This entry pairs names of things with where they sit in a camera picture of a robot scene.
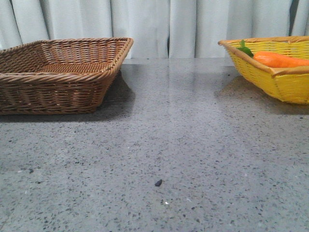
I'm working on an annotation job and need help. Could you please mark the small black debris piece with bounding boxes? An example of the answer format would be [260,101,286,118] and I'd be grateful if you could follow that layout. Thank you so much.
[154,179,163,187]

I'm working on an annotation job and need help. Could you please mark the white curtain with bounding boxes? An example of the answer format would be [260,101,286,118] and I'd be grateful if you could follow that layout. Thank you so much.
[0,0,309,58]

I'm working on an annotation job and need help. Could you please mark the brown wicker basket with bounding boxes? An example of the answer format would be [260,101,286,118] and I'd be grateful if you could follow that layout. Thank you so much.
[0,37,133,115]

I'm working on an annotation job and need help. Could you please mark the orange toy carrot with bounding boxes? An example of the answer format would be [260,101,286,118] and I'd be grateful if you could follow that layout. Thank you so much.
[237,40,309,68]

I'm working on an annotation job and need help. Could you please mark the yellow wicker basket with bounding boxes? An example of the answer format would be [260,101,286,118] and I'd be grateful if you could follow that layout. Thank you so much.
[218,36,309,104]

